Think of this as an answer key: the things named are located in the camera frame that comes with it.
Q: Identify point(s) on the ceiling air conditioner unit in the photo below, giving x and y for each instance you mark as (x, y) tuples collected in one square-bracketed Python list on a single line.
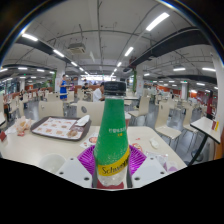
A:
[(76, 48)]

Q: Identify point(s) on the ceiling strip lights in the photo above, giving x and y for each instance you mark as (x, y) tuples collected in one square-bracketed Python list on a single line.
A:
[(157, 21)]

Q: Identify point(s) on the small white crumpled tissue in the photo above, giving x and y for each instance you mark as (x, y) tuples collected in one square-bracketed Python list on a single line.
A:
[(154, 143)]

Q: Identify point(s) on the crumpled white napkin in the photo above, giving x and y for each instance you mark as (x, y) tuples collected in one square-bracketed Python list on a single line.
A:
[(82, 120)]

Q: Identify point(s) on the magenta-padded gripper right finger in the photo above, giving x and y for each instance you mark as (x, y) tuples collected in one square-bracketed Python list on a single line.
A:
[(148, 170)]

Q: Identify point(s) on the printed paper flyer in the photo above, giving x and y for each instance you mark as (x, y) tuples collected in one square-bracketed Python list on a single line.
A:
[(89, 141)]

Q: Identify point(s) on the green drink bottle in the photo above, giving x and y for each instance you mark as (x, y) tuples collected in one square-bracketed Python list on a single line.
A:
[(111, 133)]

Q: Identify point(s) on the beige canteen chairs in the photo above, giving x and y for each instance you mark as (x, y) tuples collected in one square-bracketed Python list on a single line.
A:
[(50, 108)]

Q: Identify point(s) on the white rectangular canteen table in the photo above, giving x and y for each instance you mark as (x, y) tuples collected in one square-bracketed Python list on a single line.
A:
[(206, 125)]

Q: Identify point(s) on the brown tray with paper liner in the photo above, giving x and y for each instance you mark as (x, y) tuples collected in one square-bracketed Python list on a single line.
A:
[(55, 127)]

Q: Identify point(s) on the purple tissue pack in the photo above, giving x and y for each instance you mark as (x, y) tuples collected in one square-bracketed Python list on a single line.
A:
[(171, 166)]

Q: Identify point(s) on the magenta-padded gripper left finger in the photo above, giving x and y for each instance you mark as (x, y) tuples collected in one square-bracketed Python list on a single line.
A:
[(75, 170)]

